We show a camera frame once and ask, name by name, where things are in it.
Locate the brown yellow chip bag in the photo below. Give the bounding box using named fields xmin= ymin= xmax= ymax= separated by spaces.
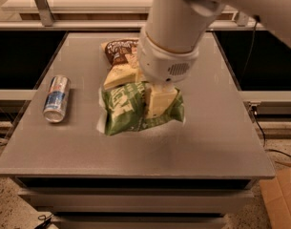
xmin=101 ymin=38 xmax=146 ymax=90

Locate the cardboard box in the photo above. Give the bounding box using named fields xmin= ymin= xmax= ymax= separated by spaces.
xmin=260 ymin=168 xmax=291 ymax=229

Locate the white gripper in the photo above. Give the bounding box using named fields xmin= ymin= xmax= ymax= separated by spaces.
xmin=137 ymin=29 xmax=198 ymax=118

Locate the metal frame railing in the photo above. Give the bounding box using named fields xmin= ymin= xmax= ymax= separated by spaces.
xmin=0 ymin=0 xmax=267 ymax=31

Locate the black cable bottom left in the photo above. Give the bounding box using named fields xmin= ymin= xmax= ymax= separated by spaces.
xmin=33 ymin=213 xmax=53 ymax=229

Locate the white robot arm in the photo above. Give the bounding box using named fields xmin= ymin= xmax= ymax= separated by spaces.
xmin=137 ymin=0 xmax=291 ymax=119

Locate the silver blue redbull can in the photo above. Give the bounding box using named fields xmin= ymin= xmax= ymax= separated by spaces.
xmin=43 ymin=74 xmax=71 ymax=123

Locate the grey drawer cabinet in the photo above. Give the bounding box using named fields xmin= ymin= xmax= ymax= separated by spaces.
xmin=0 ymin=33 xmax=275 ymax=229

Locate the green jalapeno chip bag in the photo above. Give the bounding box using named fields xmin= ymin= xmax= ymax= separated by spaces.
xmin=96 ymin=81 xmax=185 ymax=135

